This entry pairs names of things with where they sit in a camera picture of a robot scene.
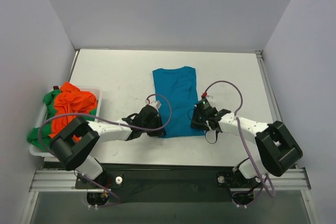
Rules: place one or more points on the right side aluminium rail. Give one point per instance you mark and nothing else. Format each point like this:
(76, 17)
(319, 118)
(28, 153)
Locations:
(295, 178)

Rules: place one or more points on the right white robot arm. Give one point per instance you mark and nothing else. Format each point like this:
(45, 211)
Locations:
(277, 148)

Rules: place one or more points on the white plastic laundry basket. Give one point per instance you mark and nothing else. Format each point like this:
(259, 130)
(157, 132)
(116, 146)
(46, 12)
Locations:
(35, 147)

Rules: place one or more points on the aluminium frame rail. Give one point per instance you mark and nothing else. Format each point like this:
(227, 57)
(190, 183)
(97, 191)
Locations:
(54, 181)

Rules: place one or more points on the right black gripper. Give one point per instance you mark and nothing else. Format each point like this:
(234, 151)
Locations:
(197, 117)

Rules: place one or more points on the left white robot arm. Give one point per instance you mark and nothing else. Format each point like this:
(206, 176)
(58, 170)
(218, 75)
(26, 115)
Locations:
(74, 143)

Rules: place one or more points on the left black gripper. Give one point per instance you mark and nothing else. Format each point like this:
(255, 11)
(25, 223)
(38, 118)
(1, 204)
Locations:
(154, 123)

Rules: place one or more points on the orange t shirt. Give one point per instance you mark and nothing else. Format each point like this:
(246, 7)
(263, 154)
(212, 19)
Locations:
(68, 99)

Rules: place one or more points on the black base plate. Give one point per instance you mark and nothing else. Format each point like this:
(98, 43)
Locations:
(173, 183)

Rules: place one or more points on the teal blue t shirt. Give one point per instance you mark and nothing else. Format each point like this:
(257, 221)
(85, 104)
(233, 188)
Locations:
(178, 95)

